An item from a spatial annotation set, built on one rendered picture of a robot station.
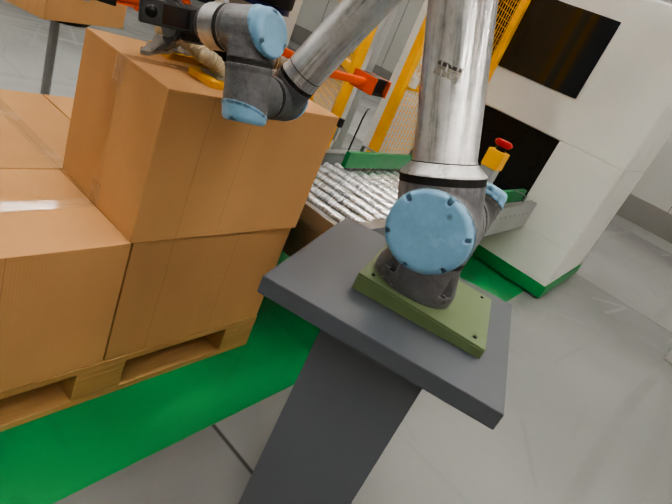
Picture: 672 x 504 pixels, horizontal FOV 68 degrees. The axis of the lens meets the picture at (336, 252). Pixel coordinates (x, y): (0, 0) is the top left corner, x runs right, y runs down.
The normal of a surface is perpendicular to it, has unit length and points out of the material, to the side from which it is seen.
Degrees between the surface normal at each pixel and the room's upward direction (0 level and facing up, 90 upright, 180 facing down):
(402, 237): 92
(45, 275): 90
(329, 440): 90
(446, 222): 92
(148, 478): 0
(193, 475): 0
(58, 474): 0
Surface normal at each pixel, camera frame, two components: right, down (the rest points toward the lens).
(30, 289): 0.71, 0.54
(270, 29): 0.84, 0.21
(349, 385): -0.34, 0.29
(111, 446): 0.37, -0.83
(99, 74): -0.62, 0.11
